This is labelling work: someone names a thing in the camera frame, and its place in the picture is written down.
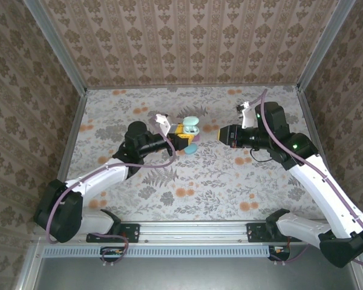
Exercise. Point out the aluminium frame post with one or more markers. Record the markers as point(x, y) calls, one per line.
point(59, 49)
point(324, 45)

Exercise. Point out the floral patterned table cover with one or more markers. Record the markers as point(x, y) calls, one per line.
point(230, 196)

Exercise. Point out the thin aluminium wall rail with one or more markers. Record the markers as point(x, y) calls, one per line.
point(157, 87)

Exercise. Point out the pink earbud charging case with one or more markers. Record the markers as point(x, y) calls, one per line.
point(198, 138)

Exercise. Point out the mint green earbud charging case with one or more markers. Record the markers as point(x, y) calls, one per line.
point(191, 121)

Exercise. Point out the blue earbud charging case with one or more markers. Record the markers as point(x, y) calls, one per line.
point(191, 149)

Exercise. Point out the wide aluminium base rail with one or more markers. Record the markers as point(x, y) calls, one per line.
point(193, 231)

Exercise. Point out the grey steel panel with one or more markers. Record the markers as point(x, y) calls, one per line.
point(199, 275)

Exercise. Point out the aluminium frame rail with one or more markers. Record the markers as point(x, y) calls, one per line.
point(305, 105)
point(71, 142)

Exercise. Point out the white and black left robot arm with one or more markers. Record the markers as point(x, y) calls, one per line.
point(103, 176)

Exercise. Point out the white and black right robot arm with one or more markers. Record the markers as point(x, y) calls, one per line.
point(320, 187)

